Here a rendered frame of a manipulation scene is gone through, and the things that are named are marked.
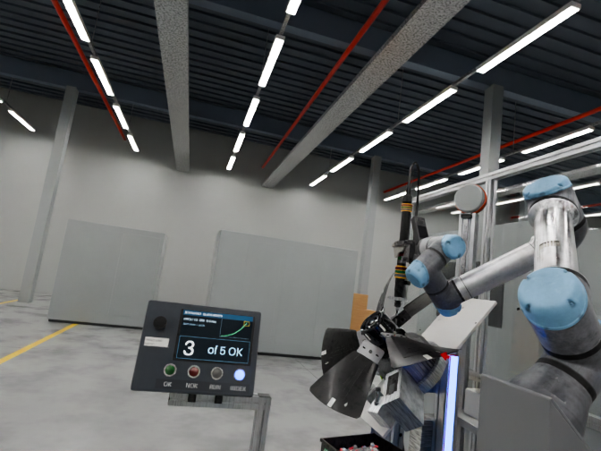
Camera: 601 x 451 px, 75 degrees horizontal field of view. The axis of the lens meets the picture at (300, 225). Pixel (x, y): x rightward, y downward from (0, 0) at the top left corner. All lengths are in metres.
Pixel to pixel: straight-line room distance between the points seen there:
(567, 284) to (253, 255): 6.31
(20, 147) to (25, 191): 1.36
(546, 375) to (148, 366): 0.82
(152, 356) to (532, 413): 0.77
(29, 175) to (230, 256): 8.97
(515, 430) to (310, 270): 6.42
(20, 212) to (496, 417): 14.13
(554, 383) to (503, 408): 0.11
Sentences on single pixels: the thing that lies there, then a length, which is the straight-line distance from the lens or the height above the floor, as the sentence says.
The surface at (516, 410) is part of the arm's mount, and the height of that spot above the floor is 1.15.
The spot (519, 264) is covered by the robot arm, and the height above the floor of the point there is 1.47.
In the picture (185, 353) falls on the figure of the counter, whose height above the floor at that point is 1.15.
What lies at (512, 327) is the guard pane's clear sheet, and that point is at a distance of 2.14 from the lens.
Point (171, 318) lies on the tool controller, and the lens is 0.95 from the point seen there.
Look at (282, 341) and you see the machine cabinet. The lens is 7.20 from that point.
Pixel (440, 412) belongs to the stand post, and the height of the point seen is 0.88.
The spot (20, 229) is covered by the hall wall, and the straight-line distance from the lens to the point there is 14.46.
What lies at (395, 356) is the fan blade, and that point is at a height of 1.14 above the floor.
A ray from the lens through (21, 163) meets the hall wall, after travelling 14.79.
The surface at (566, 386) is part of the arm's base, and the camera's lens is 0.97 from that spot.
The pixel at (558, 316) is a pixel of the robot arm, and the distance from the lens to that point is 0.91.
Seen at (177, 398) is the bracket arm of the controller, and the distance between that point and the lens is 1.02.
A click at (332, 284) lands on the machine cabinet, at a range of 7.36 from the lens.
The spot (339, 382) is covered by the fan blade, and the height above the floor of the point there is 1.00.
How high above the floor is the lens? 1.34
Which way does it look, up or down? 8 degrees up
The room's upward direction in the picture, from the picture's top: 7 degrees clockwise
